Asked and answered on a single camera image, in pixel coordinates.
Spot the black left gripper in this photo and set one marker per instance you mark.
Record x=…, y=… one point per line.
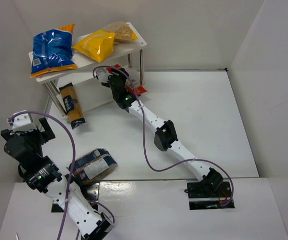
x=30, y=135

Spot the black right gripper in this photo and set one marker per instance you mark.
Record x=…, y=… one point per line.
x=113, y=81

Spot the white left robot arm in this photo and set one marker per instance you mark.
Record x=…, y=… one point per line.
x=40, y=173

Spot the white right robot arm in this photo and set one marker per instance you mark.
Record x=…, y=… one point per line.
x=165, y=136

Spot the white two-tier metal shelf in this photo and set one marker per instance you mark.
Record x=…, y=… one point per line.
x=90, y=93

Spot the clear bag of pasta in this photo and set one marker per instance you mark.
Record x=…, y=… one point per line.
x=122, y=32

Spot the dark blue pasta bag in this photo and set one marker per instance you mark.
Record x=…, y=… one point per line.
x=93, y=167

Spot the blue label spaghetti pack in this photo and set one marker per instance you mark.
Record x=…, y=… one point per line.
x=72, y=105

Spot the yellow snack bag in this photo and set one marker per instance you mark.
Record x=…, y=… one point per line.
x=98, y=45

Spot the blue orange snack bag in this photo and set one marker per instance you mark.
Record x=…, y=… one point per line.
x=52, y=51

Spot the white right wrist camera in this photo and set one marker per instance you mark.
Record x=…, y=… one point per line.
x=102, y=75

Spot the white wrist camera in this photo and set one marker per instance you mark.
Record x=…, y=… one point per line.
x=102, y=75
x=23, y=123

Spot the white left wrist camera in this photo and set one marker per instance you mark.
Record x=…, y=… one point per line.
x=23, y=123

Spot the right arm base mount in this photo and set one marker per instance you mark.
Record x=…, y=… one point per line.
x=199, y=200

